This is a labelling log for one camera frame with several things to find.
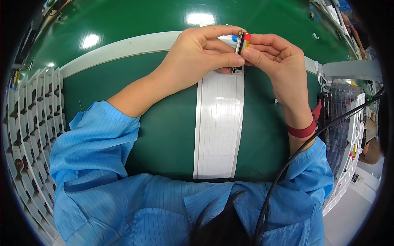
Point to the person's left hand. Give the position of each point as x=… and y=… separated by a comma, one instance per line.
x=190, y=58

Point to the person's right hand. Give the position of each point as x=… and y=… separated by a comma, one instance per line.
x=286, y=73

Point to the red and yellow battery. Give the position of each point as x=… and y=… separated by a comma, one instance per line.
x=245, y=40

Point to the white object with blue cap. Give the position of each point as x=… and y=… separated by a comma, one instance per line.
x=229, y=40

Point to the small white clip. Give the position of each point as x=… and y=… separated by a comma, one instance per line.
x=315, y=36

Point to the red wrist band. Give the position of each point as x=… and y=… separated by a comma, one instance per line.
x=303, y=131

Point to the workbench with parts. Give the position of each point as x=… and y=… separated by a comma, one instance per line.
x=326, y=15

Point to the white slotted tray with parts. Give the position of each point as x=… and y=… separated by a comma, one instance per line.
x=351, y=160

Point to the person's body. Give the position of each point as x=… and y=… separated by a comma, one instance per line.
x=147, y=196

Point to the grey metal bracket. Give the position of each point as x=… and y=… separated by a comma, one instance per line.
x=351, y=69

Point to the white curved divider rail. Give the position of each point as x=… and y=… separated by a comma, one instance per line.
x=123, y=49

